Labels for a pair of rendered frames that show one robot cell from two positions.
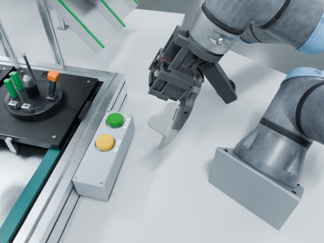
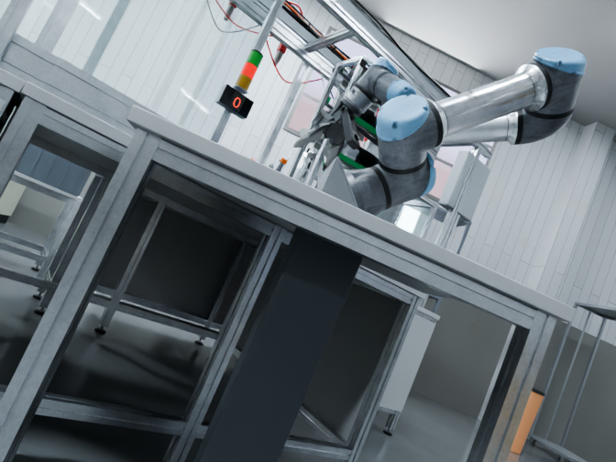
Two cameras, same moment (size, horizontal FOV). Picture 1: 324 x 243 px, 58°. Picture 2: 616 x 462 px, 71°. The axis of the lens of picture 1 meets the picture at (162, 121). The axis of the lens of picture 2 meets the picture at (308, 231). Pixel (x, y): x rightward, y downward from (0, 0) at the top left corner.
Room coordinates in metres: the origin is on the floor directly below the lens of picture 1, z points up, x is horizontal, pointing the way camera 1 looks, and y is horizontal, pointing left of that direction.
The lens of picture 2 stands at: (-0.45, -0.93, 0.70)
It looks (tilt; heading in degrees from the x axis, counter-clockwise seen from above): 6 degrees up; 44
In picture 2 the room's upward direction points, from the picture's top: 24 degrees clockwise
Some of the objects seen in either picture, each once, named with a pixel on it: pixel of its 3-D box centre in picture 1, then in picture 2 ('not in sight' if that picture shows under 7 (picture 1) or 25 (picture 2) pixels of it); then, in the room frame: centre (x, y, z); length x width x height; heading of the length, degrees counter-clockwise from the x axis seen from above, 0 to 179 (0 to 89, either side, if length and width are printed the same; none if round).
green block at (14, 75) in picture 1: (17, 81); not in sight; (0.57, 0.36, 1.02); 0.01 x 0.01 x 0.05; 77
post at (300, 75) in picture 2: not in sight; (277, 125); (1.21, 1.28, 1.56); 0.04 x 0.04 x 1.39; 77
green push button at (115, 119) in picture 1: (115, 120); not in sight; (0.48, 0.11, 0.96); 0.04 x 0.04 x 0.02
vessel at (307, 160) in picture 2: not in sight; (305, 170); (1.31, 0.97, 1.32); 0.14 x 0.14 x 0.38
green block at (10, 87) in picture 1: (10, 87); not in sight; (0.54, 0.36, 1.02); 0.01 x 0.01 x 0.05; 77
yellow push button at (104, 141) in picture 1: (105, 142); not in sight; (0.41, 0.13, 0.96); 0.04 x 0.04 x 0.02
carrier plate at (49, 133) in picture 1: (37, 103); not in sight; (0.54, 0.32, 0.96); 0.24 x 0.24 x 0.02; 77
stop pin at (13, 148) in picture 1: (11, 144); not in sight; (0.42, 0.35, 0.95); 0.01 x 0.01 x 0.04; 77
